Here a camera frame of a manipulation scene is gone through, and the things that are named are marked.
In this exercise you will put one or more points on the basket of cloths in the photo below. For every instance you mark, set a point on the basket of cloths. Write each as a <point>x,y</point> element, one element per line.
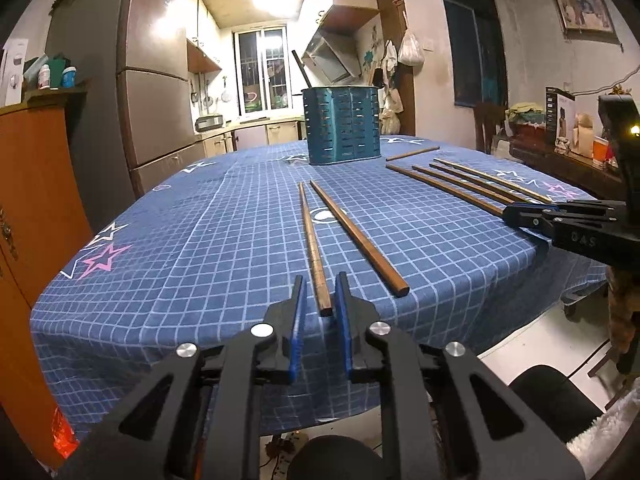
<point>525,117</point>

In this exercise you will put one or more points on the beige paper bag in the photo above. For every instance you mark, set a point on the beige paper bag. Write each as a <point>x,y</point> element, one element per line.
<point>582,130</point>

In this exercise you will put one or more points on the orange wooden cabinet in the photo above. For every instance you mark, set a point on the orange wooden cabinet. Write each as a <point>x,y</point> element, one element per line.
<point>35,210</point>

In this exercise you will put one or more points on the white jar blue label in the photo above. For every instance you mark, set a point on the white jar blue label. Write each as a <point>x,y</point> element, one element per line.
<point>68,77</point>

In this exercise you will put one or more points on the wooden door frame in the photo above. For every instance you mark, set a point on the wooden door frame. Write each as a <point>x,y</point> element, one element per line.
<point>410,110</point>

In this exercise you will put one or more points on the red plastic bag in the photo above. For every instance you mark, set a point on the red plastic bag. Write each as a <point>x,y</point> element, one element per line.
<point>62,435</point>

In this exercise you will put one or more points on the dark window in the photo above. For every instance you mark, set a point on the dark window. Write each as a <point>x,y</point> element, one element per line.
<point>472,45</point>

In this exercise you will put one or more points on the teal metal utensil holder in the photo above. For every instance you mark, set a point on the teal metal utensil holder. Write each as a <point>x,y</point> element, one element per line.
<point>345,125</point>

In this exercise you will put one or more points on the kitchen window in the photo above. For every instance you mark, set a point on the kitchen window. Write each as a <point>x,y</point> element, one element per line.
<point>262,70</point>

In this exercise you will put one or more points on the hanging cloths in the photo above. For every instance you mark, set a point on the hanging cloths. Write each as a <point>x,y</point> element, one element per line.
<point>390,95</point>

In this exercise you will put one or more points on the white power strip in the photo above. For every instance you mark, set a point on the white power strip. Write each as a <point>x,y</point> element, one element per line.
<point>287,442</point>

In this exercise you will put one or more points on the hanging kitchen utensil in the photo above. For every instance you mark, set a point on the hanging kitchen utensil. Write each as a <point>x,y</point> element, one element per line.
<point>226,92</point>
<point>207,97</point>
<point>194,92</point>

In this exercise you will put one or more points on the kitchen base cabinets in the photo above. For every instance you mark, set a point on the kitchen base cabinets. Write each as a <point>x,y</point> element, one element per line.
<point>250,137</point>

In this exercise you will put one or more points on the orange paper cup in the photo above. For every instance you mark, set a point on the orange paper cup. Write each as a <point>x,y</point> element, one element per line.
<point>600,150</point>

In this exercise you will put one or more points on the silver refrigerator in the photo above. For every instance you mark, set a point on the silver refrigerator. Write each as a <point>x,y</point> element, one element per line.
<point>150,85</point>

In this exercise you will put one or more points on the white plastic bag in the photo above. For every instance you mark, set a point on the white plastic bag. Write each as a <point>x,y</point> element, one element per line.
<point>410,50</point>

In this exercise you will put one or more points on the small white bottle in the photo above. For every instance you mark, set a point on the small white bottle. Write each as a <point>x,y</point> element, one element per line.
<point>45,77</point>

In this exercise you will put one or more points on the white fluffy cloth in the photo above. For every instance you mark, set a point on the white fluffy cloth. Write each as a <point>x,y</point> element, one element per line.
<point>610,435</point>

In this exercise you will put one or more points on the dark round object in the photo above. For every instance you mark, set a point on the dark round object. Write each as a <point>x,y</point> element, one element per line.
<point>555,400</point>
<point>340,460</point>

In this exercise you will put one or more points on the black product box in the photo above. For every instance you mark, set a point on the black product box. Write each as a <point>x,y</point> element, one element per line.
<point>557,115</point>

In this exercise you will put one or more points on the wooden chair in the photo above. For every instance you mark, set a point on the wooden chair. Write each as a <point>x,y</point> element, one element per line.
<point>487,125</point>

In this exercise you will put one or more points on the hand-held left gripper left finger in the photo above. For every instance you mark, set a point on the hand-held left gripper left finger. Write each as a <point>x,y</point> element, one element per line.
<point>297,330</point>

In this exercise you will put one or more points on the green container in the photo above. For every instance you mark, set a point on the green container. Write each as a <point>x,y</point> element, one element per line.
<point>57,67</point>

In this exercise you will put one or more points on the white wall switch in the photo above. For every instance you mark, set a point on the white wall switch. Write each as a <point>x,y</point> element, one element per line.
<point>427,46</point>

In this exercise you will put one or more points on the steel range hood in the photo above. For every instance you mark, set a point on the steel range hood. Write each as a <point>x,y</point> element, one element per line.
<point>332,60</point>

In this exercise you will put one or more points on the framed picture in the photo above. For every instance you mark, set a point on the framed picture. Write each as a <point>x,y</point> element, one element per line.
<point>582,7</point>

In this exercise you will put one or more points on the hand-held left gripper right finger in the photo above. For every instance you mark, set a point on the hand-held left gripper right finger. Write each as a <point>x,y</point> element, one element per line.
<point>342,325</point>

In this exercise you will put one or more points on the kitchen wall cabinet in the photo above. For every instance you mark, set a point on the kitchen wall cabinet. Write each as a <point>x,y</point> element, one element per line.
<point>350,15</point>
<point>200,40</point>

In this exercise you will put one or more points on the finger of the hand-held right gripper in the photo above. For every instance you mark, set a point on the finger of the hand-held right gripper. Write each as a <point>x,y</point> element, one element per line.
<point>520,215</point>
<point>585,208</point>

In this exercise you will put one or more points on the dark wooden side table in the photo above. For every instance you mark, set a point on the dark wooden side table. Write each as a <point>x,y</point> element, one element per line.
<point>550,165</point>

